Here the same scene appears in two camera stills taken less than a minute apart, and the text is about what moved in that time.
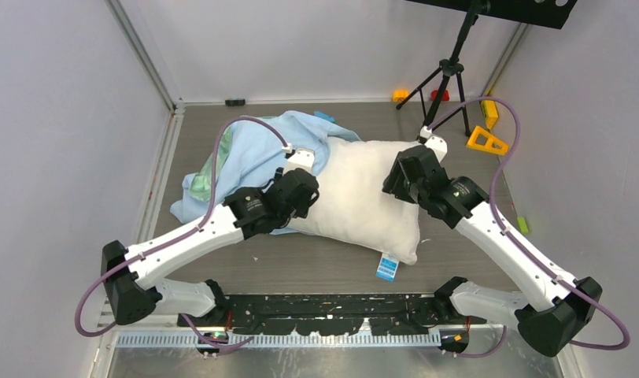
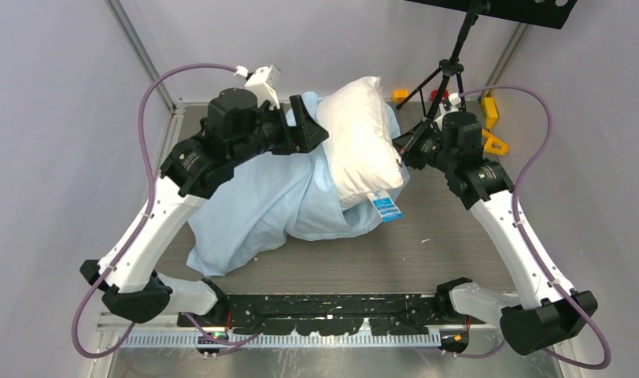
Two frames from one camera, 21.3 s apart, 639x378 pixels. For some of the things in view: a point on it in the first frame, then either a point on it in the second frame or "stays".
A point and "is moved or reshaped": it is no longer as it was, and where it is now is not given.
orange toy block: x=400 y=95 stays
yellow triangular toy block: x=488 y=146 stays
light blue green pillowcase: x=253 y=155 is moved or reshaped
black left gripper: x=302 y=213 to x=304 y=137
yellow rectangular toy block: x=489 y=110 stays
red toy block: x=445 y=96 stays
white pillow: x=352 y=209 to x=363 y=149
